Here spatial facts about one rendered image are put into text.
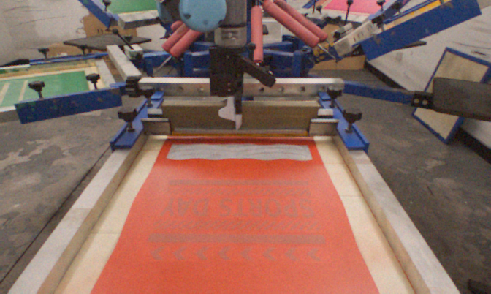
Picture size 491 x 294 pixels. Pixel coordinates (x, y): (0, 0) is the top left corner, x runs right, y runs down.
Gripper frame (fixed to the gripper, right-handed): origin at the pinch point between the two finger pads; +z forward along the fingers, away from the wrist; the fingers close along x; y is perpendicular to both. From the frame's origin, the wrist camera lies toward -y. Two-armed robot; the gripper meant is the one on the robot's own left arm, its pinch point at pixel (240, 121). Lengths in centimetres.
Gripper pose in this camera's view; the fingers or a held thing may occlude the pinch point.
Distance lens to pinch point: 77.7
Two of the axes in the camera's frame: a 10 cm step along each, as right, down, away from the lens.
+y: -10.0, 0.0, 0.1
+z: 0.0, 8.9, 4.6
